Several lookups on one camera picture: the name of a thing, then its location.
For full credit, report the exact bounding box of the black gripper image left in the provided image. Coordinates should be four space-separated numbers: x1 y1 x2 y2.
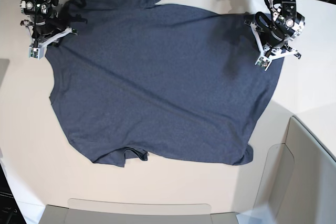
22 18 78 48

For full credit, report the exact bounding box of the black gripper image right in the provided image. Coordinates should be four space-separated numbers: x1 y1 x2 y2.
245 16 302 60

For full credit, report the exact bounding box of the dark blue t-shirt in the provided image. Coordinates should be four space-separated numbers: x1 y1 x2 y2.
46 0 283 167

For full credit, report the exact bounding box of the grey bin right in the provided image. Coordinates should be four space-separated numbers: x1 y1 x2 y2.
251 117 335 223

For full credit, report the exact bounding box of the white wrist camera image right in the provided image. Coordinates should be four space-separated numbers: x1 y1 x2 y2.
255 56 271 71

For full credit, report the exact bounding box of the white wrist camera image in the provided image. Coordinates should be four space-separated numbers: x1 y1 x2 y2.
28 46 45 60
255 56 271 71

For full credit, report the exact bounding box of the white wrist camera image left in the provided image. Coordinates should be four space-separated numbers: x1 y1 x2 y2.
28 46 45 60

